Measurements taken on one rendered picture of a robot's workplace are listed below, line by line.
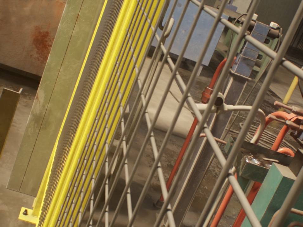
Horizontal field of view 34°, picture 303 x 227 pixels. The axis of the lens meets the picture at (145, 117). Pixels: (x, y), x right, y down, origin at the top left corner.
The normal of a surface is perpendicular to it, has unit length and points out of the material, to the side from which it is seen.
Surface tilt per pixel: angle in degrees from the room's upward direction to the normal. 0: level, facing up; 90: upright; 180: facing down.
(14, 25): 90
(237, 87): 90
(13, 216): 0
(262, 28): 90
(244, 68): 90
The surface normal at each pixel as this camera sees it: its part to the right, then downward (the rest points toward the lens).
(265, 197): -0.93, -0.32
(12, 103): 0.07, 0.33
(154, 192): 0.36, -0.89
